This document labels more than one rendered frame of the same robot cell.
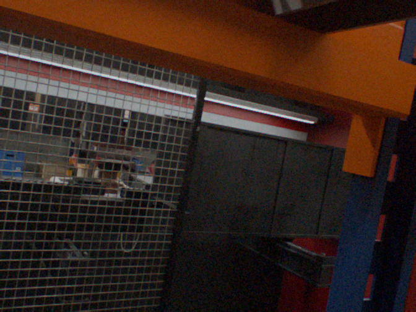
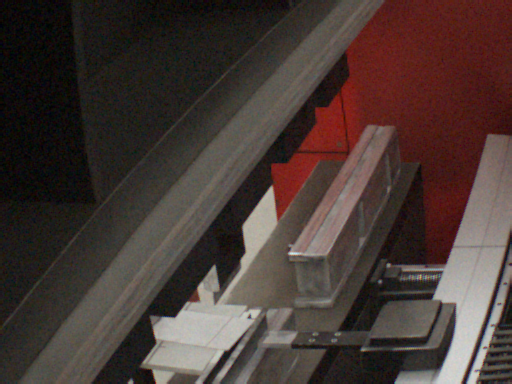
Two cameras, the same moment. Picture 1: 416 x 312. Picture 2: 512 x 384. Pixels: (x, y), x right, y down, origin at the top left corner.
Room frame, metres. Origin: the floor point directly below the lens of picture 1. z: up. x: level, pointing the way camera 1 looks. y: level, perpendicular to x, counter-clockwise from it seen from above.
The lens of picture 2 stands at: (0.94, 0.97, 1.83)
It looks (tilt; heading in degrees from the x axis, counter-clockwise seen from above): 24 degrees down; 324
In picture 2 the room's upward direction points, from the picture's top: 8 degrees counter-clockwise
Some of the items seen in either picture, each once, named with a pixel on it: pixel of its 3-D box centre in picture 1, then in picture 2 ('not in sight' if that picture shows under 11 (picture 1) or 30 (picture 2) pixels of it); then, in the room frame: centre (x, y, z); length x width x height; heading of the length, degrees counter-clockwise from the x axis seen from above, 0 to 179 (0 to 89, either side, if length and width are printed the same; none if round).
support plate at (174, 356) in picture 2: (155, 181); (136, 331); (2.25, 0.25, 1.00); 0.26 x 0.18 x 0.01; 32
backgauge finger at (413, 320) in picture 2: not in sight; (357, 334); (1.99, 0.08, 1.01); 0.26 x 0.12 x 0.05; 32
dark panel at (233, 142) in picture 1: (272, 186); not in sight; (1.82, -0.30, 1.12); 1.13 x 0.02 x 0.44; 122
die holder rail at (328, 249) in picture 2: not in sight; (352, 208); (2.42, -0.29, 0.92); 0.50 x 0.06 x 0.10; 122
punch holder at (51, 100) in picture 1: (58, 116); not in sight; (1.82, 0.66, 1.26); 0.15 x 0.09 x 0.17; 122
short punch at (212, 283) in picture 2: not in sight; (222, 252); (2.12, 0.17, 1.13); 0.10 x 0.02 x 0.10; 122
